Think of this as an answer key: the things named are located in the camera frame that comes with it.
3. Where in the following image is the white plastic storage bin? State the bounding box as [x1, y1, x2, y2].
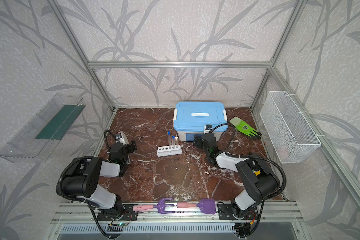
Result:
[177, 130, 224, 142]

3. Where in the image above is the blue plastic bin lid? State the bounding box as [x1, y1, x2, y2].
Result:
[174, 102, 228, 132]

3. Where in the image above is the test tube blue cap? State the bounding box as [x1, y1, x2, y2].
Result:
[172, 136, 176, 149]
[167, 131, 172, 149]

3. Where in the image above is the white test tube rack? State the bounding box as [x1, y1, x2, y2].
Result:
[157, 145, 182, 157]

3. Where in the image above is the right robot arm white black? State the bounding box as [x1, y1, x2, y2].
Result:
[193, 123, 287, 218]

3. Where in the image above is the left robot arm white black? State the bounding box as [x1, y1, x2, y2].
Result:
[56, 130, 138, 214]

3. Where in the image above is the metal garden trowel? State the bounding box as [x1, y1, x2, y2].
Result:
[120, 132, 129, 145]

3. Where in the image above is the green black work glove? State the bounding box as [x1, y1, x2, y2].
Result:
[230, 117, 262, 140]

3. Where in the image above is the green mat in shelf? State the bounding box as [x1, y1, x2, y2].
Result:
[36, 105, 86, 141]

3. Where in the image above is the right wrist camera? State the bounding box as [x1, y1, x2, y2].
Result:
[204, 125, 213, 134]

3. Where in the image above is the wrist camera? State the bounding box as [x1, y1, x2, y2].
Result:
[114, 132, 125, 144]
[204, 125, 213, 134]

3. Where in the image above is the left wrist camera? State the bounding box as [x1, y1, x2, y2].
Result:
[114, 132, 125, 144]

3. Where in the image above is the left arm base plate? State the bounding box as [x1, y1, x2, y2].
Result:
[97, 205, 138, 221]

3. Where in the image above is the purple garden spade pink handle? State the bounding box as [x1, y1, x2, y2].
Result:
[177, 199, 216, 215]

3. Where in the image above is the purple garden fork pink handle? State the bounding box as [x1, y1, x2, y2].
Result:
[133, 198, 175, 214]

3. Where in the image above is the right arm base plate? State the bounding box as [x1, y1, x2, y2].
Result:
[216, 202, 259, 222]

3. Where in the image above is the white wire mesh basket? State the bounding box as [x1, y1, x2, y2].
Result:
[260, 91, 321, 164]

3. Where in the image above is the clear acrylic wall shelf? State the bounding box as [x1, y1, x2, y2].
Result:
[0, 94, 85, 163]

